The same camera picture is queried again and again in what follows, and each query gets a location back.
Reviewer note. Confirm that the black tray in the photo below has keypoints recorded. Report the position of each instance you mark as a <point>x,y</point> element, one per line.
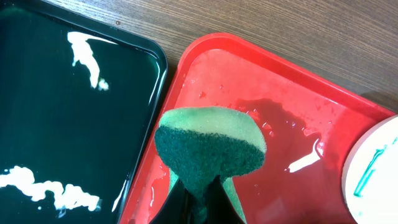
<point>78,99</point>

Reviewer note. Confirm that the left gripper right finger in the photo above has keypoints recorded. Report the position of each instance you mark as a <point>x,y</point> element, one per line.
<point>219,209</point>

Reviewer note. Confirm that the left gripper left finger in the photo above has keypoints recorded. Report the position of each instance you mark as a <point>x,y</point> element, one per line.
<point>180,207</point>

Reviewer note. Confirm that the red tray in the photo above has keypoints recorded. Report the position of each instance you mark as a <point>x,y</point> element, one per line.
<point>309,125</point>

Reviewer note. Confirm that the green yellow sponge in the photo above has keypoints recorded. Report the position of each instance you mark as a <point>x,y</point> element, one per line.
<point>198,144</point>

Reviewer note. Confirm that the plate with green stain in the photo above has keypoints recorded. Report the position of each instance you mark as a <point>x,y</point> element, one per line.
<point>369,178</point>

